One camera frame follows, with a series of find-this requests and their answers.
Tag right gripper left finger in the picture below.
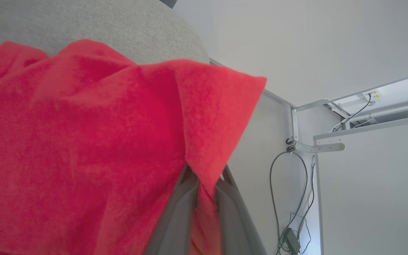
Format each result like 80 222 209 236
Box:
144 164 200 255

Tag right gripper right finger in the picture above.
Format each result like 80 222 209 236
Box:
214 165 267 255

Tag black power adapter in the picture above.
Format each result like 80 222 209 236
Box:
283 228 301 254

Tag long black power cable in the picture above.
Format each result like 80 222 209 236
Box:
269 151 316 255

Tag grey metal desk frame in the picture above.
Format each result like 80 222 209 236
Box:
287 99 346 155

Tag white panel grey edge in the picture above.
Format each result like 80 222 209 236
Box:
209 58 296 255

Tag white desk top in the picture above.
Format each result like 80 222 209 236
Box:
313 70 408 255

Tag black cable at socket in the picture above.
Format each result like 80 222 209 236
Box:
331 93 373 132

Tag red white shirt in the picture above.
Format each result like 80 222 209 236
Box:
0 39 267 255

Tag grey fabric sofa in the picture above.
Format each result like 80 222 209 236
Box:
0 0 210 66

